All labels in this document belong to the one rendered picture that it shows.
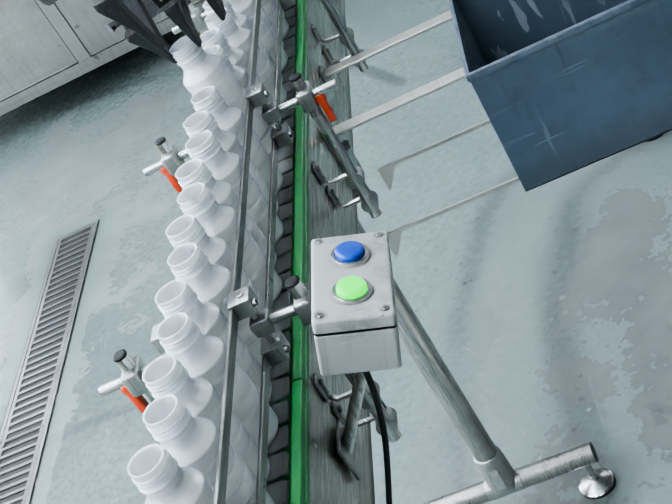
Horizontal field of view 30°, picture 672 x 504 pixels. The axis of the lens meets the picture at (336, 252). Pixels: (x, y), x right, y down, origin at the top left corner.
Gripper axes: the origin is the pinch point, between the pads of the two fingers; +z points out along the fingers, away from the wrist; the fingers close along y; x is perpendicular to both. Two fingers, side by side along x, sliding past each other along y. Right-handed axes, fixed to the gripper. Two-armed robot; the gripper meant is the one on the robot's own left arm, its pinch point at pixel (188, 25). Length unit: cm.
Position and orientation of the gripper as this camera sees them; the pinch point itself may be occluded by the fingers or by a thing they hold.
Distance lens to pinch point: 113.5
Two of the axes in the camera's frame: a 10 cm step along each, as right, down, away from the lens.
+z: 4.6, 7.2, 5.2
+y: 8.9, -3.8, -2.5
